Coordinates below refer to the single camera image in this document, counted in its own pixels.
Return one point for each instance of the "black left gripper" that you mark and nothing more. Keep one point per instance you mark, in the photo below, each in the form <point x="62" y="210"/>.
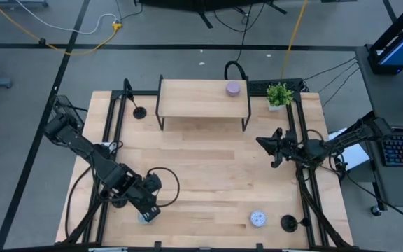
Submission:
<point x="135" y="196"/>

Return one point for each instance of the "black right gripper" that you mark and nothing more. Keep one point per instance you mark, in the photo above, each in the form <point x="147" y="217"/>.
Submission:
<point x="290" y="147"/>

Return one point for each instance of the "blue mosaic candle holder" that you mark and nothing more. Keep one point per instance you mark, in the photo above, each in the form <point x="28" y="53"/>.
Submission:
<point x="142" y="220"/>

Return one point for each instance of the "white purple patterned candle holder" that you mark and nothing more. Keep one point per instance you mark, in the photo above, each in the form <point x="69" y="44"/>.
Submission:
<point x="258" y="218"/>

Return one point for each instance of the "pink mosaic candle holder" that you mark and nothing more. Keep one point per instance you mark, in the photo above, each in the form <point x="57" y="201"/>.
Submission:
<point x="233" y="88"/>

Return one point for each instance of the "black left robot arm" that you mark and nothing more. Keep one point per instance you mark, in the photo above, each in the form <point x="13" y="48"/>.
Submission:
<point x="82" y="143"/>

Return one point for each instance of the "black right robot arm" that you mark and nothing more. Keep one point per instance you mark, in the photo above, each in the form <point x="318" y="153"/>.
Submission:
<point x="348" y="138"/>

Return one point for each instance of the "black table clamp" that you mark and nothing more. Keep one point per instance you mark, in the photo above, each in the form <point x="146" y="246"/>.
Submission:
<point x="259" y="246"/>
<point x="157" y="245"/>

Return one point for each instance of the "green plant in white pot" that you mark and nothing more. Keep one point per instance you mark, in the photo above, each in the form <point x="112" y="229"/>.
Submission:
<point x="279" y="94"/>

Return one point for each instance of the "white flat board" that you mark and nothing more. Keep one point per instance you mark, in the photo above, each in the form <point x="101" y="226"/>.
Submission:
<point x="352" y="155"/>

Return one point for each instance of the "wooden shelf with black legs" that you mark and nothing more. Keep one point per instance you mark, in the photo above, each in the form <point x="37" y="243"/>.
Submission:
<point x="201" y="98"/>

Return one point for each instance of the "black caster wheel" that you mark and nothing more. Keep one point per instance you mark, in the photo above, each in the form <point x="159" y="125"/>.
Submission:
<point x="375" y="210"/>

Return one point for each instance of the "dark side desk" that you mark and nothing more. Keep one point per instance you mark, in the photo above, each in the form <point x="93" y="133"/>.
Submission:
<point x="390" y="105"/>

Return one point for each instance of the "black computer monitor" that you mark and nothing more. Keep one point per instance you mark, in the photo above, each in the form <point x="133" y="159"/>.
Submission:
<point x="402" y="45"/>

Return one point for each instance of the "black aluminium table frame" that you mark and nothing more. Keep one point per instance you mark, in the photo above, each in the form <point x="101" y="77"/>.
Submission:
<point x="145" y="93"/>

